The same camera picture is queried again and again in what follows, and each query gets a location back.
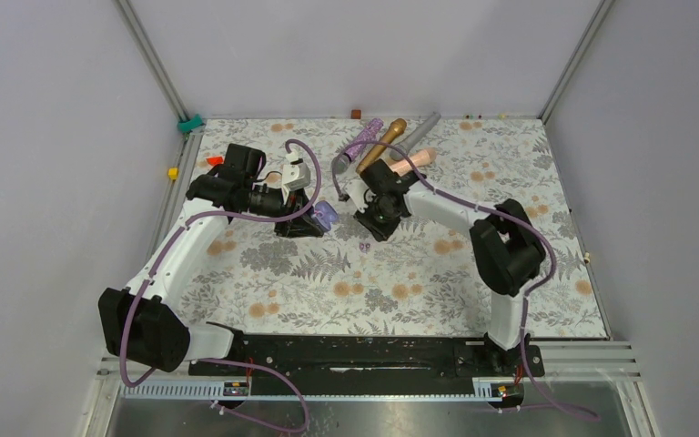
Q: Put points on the blue-grey earbud case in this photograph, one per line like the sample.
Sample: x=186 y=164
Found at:
x=325 y=215

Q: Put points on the red triangular block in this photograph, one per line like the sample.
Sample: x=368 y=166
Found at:
x=214 y=161

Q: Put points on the grey microphone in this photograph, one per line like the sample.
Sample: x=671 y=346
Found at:
x=415 y=137

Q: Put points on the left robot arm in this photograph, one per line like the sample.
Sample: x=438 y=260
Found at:
x=140 y=321

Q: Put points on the teal corner clamp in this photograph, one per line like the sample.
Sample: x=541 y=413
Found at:
x=189 y=125

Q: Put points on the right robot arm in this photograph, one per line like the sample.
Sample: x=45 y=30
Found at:
x=507 y=250

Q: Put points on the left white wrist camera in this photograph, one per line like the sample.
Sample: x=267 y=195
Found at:
x=295 y=175

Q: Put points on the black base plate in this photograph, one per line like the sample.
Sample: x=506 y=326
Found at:
x=374 y=366

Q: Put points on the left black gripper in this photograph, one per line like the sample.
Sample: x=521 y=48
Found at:
x=300 y=225

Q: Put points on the floral patterned table mat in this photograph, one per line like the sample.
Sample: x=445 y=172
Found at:
x=423 y=280

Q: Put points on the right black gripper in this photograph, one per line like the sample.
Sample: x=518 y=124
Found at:
x=380 y=233

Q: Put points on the purple glitter microphone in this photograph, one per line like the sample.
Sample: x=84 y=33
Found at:
x=356 y=147

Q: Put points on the yellow small cube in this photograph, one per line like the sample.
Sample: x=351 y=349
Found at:
x=173 y=173

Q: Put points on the pink microphone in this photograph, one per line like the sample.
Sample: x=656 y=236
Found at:
x=419 y=159

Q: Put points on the gold microphone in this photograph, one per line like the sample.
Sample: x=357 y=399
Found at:
x=394 y=130

